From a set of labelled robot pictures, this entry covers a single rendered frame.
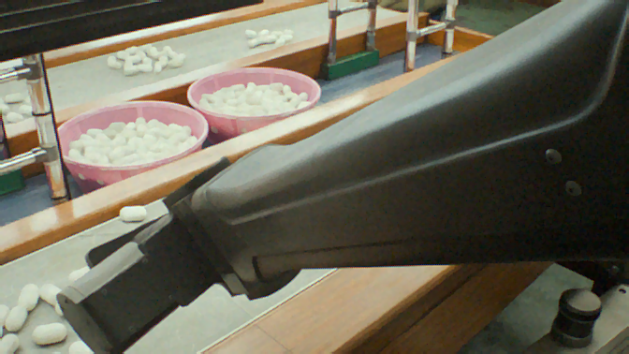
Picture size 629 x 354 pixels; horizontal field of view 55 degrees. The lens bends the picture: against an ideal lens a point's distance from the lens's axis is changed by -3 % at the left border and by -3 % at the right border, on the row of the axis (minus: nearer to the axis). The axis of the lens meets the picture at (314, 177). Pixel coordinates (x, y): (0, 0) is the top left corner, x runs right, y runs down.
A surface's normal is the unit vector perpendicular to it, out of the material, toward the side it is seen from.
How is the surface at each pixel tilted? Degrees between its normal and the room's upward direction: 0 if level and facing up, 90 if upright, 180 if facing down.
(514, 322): 0
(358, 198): 107
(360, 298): 0
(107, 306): 52
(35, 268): 0
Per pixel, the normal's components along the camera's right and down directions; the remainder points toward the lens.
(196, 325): 0.02, -0.87
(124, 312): 0.48, -0.22
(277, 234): -0.73, 0.55
